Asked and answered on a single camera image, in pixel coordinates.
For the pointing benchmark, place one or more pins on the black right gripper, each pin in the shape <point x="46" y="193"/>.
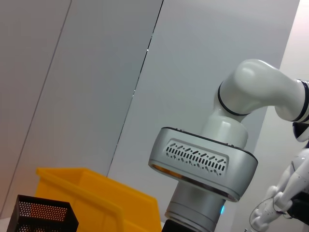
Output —
<point x="183" y="228"/>

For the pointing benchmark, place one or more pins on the black mesh pen holder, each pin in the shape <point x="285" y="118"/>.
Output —
<point x="41" y="212"/>

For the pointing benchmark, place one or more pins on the yellow plastic bin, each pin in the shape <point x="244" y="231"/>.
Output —
<point x="96" y="193"/>

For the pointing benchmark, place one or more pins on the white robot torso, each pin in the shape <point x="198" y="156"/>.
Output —
<point x="297" y="169"/>

